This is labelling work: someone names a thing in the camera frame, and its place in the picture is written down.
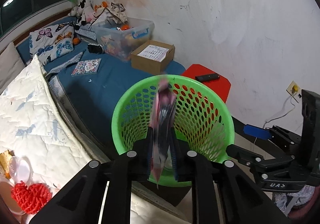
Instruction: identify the red knitted heart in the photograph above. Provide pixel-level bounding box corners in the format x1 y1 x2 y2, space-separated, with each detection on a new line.
10 182 52 215

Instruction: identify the orange peel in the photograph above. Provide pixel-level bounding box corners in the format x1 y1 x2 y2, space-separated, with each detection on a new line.
0 150 14 180

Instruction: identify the pink snack pouch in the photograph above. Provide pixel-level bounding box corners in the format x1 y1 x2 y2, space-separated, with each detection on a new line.
148 76 177 184

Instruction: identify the green plastic waste basket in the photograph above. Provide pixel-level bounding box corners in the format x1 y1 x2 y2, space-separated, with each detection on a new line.
111 74 235 188

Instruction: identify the red plastic stool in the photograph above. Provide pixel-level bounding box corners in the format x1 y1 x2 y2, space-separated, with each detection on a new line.
182 64 231 103

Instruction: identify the black remote control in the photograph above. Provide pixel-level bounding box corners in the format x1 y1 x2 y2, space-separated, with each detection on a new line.
195 73 220 83

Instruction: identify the white quilted table cover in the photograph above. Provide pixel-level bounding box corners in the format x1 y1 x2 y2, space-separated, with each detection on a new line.
0 55 190 224

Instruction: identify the brown cardboard box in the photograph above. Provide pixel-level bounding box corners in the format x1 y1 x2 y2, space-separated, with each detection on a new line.
131 40 175 75

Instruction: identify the colourful picture book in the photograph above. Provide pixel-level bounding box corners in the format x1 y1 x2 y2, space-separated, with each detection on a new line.
71 59 101 76

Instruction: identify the beige cushion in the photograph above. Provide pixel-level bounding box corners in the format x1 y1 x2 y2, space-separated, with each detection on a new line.
0 42 25 93

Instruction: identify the right butterfly pillow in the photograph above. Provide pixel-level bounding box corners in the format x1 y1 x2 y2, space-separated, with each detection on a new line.
29 22 74 66

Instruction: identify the clear toy storage bin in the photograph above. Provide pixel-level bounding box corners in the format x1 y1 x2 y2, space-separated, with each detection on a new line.
92 18 155 62

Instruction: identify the cow plush toy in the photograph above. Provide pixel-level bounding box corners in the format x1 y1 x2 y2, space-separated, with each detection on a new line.
68 0 95 28

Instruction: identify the wall power socket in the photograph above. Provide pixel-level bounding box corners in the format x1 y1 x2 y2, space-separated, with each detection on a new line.
286 81 302 103

